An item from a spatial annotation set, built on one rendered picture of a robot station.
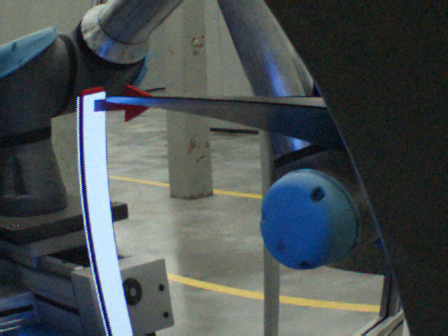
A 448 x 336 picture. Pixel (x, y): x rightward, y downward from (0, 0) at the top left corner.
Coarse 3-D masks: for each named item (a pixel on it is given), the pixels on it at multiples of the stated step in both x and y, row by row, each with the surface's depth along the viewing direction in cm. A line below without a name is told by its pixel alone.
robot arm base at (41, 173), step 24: (0, 144) 97; (24, 144) 97; (48, 144) 101; (0, 168) 97; (24, 168) 97; (48, 168) 100; (0, 192) 96; (24, 192) 97; (48, 192) 99; (24, 216) 96
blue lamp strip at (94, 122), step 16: (96, 96) 59; (96, 112) 59; (96, 128) 59; (96, 144) 59; (96, 160) 59; (96, 176) 59; (96, 192) 59; (96, 208) 59; (96, 224) 59; (96, 240) 59; (112, 240) 61; (96, 256) 59; (112, 256) 61; (112, 272) 60; (112, 288) 60; (112, 304) 60; (112, 320) 60; (128, 320) 62
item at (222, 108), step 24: (120, 96) 44; (144, 96) 44; (192, 96) 45; (216, 96) 44; (240, 96) 44; (264, 96) 45; (288, 96) 48; (312, 96) 48; (240, 120) 55; (264, 120) 55; (288, 120) 55; (312, 120) 54; (336, 144) 61
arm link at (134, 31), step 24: (120, 0) 99; (144, 0) 97; (168, 0) 98; (96, 24) 103; (120, 24) 100; (144, 24) 101; (96, 48) 102; (120, 48) 103; (144, 48) 106; (96, 72) 104; (120, 72) 106; (144, 72) 112; (72, 96) 104
